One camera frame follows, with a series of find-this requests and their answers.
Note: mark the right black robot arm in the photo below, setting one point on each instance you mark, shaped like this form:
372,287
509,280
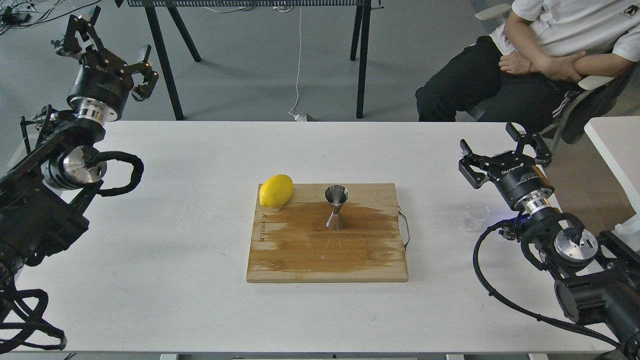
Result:
596,277

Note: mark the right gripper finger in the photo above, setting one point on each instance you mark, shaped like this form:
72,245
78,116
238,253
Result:
543,155
478,169

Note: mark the office chair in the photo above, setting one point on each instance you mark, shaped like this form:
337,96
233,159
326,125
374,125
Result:
585,100

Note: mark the steel double jigger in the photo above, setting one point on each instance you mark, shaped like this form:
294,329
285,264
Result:
336,195

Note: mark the seated person white shirt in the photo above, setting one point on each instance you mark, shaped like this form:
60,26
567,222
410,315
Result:
535,60

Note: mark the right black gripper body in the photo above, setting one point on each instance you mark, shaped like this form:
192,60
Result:
515,176

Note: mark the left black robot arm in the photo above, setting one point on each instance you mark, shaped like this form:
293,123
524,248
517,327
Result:
44,196

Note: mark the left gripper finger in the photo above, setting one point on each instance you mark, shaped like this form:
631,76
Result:
80,40
143,67

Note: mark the clear plastic measuring cup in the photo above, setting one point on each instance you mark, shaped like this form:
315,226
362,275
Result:
476,215

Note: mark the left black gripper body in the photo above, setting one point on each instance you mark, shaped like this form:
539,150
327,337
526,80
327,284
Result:
96,88

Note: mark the yellow lemon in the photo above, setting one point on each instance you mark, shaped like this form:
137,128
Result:
276,191

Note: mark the wooden cutting board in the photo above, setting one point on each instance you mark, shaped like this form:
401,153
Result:
292,244

